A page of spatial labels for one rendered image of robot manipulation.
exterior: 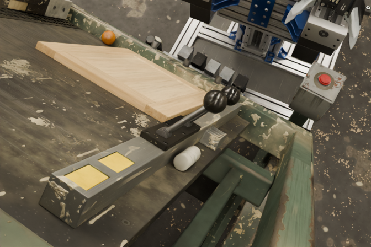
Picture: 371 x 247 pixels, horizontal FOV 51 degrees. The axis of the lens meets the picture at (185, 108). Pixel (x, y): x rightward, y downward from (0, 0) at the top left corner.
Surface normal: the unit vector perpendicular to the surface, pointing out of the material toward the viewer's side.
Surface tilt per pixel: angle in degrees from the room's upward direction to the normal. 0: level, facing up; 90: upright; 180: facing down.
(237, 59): 0
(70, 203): 35
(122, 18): 0
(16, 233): 55
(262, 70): 0
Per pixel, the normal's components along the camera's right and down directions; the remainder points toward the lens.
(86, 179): 0.44, -0.87
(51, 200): -0.30, 0.11
